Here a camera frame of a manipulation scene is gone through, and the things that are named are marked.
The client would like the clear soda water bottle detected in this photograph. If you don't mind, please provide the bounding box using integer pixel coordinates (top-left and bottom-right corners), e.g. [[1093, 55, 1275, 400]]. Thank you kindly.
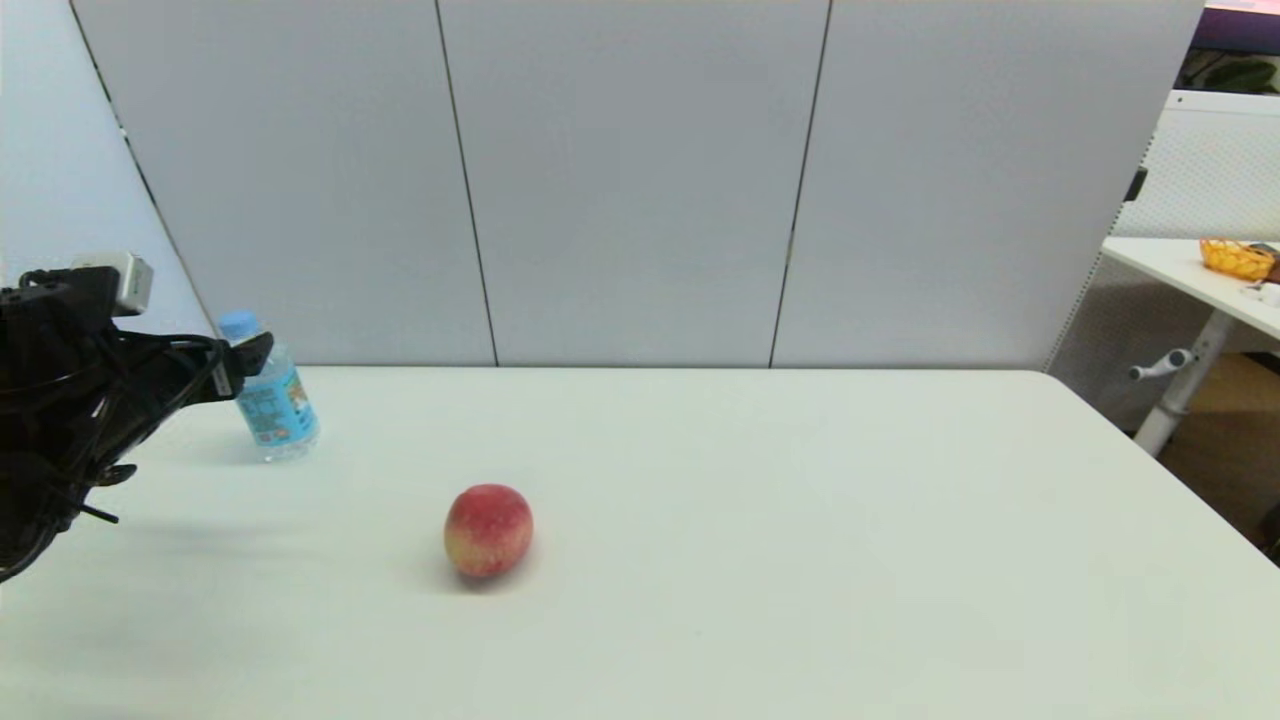
[[217, 310, 321, 463]]

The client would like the red yellow peach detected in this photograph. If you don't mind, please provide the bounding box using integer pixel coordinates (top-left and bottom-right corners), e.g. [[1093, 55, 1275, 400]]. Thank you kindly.
[[444, 484, 535, 579]]

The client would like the white side table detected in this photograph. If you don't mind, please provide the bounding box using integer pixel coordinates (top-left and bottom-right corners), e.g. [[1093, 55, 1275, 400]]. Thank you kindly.
[[1100, 236, 1280, 458]]

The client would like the white perforated panel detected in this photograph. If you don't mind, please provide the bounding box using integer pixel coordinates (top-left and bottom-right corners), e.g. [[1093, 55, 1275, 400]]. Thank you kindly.
[[1043, 90, 1280, 433]]

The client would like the green plant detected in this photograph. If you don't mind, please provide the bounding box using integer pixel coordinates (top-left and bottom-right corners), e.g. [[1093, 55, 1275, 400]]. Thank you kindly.
[[1180, 48, 1280, 96]]

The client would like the dark purple board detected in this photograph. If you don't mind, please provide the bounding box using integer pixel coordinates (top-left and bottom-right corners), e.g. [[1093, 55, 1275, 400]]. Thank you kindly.
[[1190, 5, 1280, 56]]

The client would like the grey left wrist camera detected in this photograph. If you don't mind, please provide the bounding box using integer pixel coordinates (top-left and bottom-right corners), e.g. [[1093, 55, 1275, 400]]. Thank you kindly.
[[72, 252, 155, 317]]

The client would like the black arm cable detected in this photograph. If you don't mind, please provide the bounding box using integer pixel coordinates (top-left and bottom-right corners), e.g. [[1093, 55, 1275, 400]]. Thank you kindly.
[[60, 460, 139, 526]]

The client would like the grey crank handle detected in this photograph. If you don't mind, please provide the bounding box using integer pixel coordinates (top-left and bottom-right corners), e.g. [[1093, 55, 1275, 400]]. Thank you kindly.
[[1128, 348, 1196, 383]]

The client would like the yellow wire basket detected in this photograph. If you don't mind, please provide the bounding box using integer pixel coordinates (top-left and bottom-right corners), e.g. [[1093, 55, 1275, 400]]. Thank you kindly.
[[1199, 237, 1277, 282]]

